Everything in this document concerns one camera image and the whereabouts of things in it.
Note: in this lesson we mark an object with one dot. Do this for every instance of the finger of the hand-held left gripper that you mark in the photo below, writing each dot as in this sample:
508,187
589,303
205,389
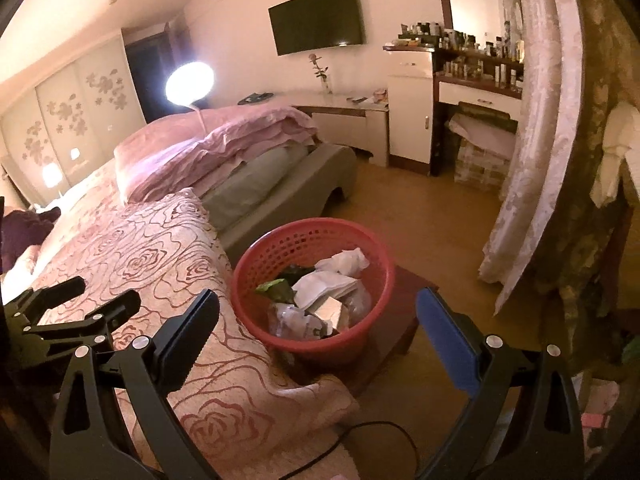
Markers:
110,312
55,292

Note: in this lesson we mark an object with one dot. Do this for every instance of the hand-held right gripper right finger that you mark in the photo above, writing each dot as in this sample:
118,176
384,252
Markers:
445,340

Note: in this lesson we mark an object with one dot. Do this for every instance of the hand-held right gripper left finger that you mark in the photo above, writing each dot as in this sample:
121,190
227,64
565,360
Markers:
185,340

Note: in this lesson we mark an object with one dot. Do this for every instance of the clear plastic bag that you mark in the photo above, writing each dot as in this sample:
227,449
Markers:
292,322
359,305

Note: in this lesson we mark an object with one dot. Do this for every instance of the green leaf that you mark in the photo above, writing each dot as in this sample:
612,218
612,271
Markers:
275,287

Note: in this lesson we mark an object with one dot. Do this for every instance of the red plastic basket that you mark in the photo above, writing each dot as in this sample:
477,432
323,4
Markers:
310,350

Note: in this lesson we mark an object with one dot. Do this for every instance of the white tissue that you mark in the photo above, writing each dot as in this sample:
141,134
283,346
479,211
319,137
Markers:
345,260

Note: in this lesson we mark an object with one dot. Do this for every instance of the white paper packet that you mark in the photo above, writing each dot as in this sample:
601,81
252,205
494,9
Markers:
320,285

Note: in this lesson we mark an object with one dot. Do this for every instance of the dark wooden stool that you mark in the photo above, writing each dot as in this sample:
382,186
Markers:
400,320

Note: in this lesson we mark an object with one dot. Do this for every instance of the purple cloth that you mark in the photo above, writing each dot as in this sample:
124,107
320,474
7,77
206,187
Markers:
20,232

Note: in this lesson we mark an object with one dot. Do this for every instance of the bed with rose bedspread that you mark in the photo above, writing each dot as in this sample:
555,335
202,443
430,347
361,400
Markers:
240,390

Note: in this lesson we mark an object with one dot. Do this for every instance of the small bedside lamp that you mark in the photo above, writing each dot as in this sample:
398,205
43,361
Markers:
51,175

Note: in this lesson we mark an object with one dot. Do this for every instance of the pink box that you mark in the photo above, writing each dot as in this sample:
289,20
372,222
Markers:
597,420

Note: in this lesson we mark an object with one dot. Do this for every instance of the checked storage box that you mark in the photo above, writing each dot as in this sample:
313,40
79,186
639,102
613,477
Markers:
480,167

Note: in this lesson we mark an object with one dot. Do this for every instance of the floral sliding-door wardrobe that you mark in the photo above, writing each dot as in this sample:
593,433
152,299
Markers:
75,110

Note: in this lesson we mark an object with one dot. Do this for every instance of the dark floral curtain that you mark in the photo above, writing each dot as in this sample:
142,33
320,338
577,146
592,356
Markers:
585,220

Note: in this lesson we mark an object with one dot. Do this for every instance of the pink folded duvet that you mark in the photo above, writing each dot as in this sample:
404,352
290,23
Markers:
210,145

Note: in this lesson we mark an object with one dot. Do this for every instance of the folded pink cloth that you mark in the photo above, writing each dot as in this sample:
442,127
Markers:
480,132

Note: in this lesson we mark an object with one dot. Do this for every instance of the white low desk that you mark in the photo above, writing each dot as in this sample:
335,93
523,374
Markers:
375,130

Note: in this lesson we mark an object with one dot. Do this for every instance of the pink lace curtain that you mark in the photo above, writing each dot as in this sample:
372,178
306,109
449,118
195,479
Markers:
535,135

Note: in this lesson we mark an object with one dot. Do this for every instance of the white tall cabinet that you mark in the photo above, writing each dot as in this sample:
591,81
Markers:
410,110

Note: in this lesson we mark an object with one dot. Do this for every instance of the round white lamp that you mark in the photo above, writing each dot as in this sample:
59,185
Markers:
190,82

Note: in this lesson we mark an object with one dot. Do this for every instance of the dressing table with drawer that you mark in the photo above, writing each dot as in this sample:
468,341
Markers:
475,95

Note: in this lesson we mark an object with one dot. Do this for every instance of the small pink container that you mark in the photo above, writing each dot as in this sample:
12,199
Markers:
381,96

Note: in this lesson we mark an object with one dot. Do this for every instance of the dark flat object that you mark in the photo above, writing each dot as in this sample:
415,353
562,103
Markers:
255,96

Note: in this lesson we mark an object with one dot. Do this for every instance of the white hanging cloth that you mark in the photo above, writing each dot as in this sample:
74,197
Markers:
617,145

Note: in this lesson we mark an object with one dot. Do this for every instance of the row of cosmetic bottles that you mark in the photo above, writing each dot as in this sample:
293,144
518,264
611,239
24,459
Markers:
460,67

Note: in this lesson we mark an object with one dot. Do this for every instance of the rose in glass vase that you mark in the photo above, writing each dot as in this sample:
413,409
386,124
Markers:
326,85

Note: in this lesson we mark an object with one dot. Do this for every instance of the dressing table mirror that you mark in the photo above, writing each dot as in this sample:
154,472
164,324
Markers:
475,5

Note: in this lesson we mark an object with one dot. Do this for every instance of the wall television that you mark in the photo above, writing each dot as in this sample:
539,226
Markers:
315,20

